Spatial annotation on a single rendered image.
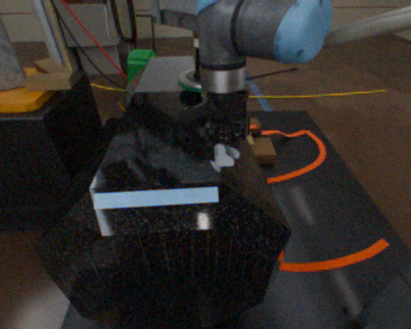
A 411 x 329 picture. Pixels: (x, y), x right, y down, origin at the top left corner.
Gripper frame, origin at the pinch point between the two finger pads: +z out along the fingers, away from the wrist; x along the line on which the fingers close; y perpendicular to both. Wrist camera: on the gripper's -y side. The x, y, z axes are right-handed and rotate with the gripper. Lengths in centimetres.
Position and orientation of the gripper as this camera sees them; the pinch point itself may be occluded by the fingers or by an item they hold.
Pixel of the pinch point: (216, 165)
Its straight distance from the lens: 64.7
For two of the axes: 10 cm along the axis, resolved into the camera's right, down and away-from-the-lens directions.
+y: 9.1, 2.1, -3.7
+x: 4.2, -5.4, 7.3
